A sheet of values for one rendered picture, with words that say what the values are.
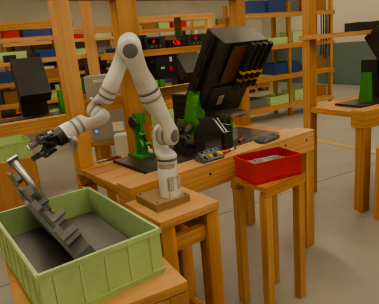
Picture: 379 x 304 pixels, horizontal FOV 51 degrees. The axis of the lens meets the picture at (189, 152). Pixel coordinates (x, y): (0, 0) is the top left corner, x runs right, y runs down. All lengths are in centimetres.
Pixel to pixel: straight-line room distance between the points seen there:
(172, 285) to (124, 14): 174
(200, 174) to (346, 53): 1115
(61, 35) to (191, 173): 105
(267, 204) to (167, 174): 62
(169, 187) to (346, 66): 1158
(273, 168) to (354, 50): 1087
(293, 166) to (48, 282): 146
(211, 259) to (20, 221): 86
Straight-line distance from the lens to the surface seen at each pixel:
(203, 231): 185
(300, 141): 282
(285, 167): 222
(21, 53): 914
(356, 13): 1287
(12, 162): 163
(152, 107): 165
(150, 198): 184
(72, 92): 242
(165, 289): 136
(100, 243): 158
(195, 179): 218
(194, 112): 244
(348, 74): 1308
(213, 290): 200
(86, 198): 188
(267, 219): 217
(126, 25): 260
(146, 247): 136
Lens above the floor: 154
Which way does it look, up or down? 15 degrees down
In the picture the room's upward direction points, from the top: 5 degrees counter-clockwise
